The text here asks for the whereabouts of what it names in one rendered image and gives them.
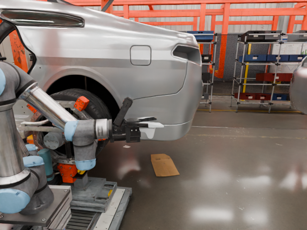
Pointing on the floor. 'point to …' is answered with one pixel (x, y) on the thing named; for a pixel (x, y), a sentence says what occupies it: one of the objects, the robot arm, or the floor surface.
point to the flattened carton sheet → (163, 165)
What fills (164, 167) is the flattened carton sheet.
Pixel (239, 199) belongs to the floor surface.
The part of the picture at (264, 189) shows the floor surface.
